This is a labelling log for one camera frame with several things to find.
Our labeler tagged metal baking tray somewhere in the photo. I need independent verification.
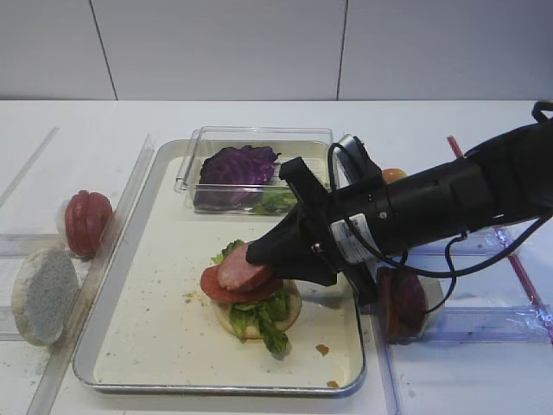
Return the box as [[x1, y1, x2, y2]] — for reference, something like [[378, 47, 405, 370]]
[[73, 140, 365, 397]]

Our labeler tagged red plastic rail strip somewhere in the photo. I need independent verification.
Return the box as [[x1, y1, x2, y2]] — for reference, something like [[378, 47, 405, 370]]
[[447, 135, 552, 345]]

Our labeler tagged clear pusher track patty side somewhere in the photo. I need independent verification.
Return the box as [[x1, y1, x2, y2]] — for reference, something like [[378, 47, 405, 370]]
[[384, 276, 553, 345]]

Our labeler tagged lettuce leaf on bun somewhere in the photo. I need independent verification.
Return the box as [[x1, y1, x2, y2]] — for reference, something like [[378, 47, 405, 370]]
[[200, 239, 302, 354]]

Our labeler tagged tomato slice on burger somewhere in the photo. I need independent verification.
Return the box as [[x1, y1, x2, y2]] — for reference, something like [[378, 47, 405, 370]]
[[200, 265, 284, 303]]

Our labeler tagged bottom bun slice upright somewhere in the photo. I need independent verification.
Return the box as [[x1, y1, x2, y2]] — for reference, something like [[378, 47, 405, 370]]
[[11, 248, 79, 346]]

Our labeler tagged purple cabbage leaf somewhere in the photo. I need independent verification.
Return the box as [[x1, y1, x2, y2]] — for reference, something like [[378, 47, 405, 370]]
[[194, 145, 280, 210]]

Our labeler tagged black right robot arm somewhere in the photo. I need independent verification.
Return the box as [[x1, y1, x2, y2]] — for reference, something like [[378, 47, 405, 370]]
[[246, 120, 552, 305]]

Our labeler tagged stack of tomato slices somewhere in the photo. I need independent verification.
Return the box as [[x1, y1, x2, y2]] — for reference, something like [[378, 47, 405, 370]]
[[61, 190, 113, 258]]

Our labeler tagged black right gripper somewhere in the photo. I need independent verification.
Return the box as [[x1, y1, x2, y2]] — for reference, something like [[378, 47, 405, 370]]
[[245, 157, 378, 306]]

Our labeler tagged bottom bun on tray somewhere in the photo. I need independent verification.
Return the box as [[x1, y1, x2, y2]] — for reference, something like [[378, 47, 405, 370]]
[[212, 281, 302, 340]]

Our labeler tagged stack of meat patties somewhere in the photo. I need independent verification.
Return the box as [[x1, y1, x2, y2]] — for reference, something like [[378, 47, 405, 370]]
[[377, 267, 428, 342]]

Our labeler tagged clear pusher track bun side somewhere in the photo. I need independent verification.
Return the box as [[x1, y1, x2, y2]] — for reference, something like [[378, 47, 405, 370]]
[[410, 227, 515, 257]]

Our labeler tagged meat patty slice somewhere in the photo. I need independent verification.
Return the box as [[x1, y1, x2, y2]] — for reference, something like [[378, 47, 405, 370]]
[[217, 243, 273, 291]]

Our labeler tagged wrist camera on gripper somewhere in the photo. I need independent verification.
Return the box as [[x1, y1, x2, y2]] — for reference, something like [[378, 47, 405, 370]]
[[333, 134, 385, 188]]

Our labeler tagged clear plastic vegetable container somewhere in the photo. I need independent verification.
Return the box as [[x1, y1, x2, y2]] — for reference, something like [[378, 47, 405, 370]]
[[175, 126, 333, 216]]

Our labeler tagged green lettuce in container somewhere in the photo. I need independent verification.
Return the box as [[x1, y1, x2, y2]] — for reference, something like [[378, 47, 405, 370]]
[[252, 181, 332, 215]]

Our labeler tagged sesame top bun rear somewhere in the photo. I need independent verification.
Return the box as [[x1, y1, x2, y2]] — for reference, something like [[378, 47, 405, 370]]
[[382, 168, 407, 184]]

